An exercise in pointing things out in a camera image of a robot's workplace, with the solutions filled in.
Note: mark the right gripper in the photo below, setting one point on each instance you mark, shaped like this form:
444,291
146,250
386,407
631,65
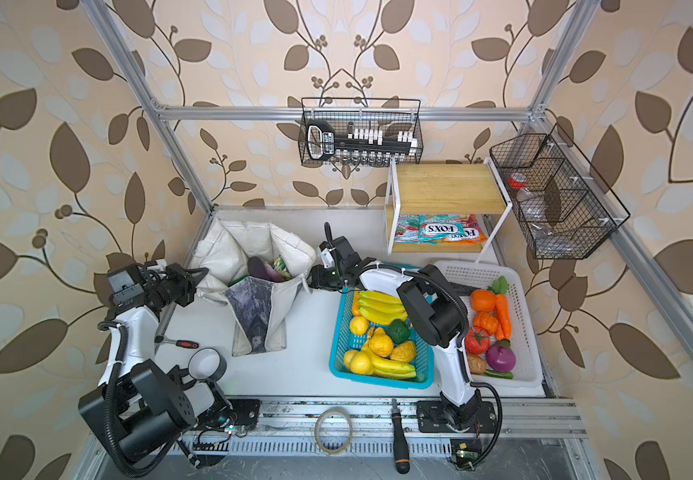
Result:
318,278

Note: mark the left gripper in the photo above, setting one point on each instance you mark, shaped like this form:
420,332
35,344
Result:
179,277

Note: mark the cream canvas tote bag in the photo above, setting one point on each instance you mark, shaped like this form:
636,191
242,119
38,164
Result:
257,308

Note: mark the green snack bag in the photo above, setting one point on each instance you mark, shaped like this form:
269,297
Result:
281,269

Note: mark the purple eggplant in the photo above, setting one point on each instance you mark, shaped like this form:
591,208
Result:
259,269

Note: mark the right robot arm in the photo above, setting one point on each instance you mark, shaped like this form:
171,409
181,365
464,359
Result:
438,315

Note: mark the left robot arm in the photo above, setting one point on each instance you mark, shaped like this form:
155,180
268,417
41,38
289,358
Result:
139,412

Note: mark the Fox's candy bag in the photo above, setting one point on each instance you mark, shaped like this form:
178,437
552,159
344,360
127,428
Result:
433,229

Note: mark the banana bunch upper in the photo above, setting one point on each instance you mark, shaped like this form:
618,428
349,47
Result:
378,308

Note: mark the small yellow lemon left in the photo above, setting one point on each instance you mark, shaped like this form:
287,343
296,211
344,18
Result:
359,326

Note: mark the teal plastic basket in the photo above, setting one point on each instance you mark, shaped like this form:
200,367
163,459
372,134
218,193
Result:
344,340

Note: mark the green bell pepper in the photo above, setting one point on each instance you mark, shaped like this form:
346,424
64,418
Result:
398,331

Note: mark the yellow textured fruit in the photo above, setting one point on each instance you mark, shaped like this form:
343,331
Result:
381,345

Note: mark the black tape roll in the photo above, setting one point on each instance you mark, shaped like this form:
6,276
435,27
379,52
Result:
207,365

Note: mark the yellow lemon bottom left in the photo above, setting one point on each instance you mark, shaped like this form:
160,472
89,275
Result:
359,362

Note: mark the white wooden two-tier shelf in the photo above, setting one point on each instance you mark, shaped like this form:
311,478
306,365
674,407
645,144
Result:
438,188

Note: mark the banana lower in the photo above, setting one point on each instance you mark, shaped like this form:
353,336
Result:
387,368

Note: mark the black socket tool set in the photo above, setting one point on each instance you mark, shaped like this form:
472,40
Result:
349,143

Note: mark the red tomato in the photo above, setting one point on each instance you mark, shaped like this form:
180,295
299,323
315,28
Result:
477,341

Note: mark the orange carrot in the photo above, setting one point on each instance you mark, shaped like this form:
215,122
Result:
499,288

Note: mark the brown potato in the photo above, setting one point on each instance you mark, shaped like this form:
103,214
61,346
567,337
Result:
476,364

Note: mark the clear tape roll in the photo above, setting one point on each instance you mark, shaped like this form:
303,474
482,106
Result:
333,432

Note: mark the purple onion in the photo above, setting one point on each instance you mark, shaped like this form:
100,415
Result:
500,358

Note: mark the plastic bottle red cap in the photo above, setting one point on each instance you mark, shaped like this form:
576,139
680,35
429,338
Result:
531,208

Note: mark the white plastic basket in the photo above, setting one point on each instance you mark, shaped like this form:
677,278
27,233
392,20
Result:
527,373

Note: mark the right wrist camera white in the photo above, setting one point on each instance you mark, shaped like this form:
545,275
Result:
326,257

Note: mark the red handled screwdriver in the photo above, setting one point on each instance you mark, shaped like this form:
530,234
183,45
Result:
180,343

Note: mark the black wire basket back wall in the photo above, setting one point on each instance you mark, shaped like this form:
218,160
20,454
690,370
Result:
362,110

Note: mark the black wire basket wall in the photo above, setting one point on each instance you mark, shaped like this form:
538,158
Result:
583,211
362,110

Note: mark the black handled screwdriver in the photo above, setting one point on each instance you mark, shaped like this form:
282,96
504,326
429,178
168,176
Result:
400,446

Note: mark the black wire basket right wall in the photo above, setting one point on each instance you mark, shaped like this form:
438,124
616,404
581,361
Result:
583,211

